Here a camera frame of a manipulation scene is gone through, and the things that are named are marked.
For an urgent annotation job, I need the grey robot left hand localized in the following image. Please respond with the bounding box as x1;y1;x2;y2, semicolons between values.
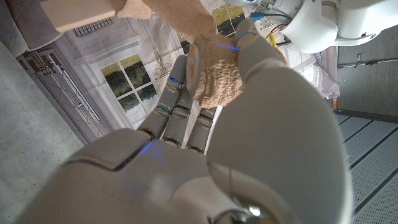
223;0;293;15

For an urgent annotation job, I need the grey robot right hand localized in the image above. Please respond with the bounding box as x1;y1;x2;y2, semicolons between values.
12;17;354;224

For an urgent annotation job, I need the beige elastic arm wrap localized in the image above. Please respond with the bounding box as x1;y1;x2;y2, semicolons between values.
116;0;246;110

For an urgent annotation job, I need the long wooden board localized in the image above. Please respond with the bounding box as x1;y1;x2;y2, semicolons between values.
39;0;128;34

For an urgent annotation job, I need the printed window backdrop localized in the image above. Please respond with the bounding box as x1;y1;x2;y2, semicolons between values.
0;0;340;147

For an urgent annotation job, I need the white metal truss stand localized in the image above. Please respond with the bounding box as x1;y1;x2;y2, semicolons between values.
17;49;109;139

